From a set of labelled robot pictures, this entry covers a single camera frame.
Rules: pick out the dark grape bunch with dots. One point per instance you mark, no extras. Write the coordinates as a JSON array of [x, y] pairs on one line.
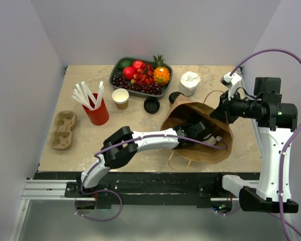
[[120, 81]]

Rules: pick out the stacked black lids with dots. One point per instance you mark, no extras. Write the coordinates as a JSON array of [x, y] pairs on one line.
[[151, 105]]

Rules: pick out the black coffee cup lid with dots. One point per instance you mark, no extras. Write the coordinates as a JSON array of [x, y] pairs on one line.
[[173, 96]]

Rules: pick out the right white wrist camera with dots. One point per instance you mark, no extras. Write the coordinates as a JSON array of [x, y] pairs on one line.
[[232, 82]]

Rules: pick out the green lime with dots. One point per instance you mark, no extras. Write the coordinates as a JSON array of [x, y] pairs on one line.
[[125, 63]]

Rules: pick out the aluminium rail frame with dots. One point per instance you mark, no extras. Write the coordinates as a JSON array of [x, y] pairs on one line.
[[48, 215]]

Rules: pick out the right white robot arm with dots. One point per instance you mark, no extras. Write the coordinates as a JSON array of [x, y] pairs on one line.
[[276, 121]]

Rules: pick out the dark green fruit tray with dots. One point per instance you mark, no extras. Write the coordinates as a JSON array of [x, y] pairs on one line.
[[116, 71]]

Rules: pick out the orange spiky fruit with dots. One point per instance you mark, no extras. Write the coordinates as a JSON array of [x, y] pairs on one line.
[[162, 76]]

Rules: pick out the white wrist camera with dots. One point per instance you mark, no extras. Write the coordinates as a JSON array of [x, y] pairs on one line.
[[232, 82], [214, 140]]

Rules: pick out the red plastic cup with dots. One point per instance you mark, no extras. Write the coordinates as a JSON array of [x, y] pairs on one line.
[[98, 116]]

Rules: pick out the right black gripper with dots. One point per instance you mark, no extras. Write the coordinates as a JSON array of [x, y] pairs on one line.
[[224, 112]]

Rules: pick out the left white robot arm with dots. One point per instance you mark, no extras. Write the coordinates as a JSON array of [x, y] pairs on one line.
[[120, 148]]

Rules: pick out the brown paper cups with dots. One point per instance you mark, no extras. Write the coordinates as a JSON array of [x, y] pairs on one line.
[[120, 97]]

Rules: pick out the white napkin wrapped cup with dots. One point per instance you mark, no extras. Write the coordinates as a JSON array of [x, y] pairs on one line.
[[189, 83]]

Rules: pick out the red apple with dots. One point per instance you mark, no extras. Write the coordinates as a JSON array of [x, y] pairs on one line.
[[138, 64], [129, 72]]

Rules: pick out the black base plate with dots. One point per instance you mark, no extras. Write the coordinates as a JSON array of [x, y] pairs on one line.
[[141, 188]]

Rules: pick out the brown paper bag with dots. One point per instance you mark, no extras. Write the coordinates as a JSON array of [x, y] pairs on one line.
[[184, 111]]

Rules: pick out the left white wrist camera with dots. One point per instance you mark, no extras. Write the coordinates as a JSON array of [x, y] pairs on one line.
[[214, 140]]

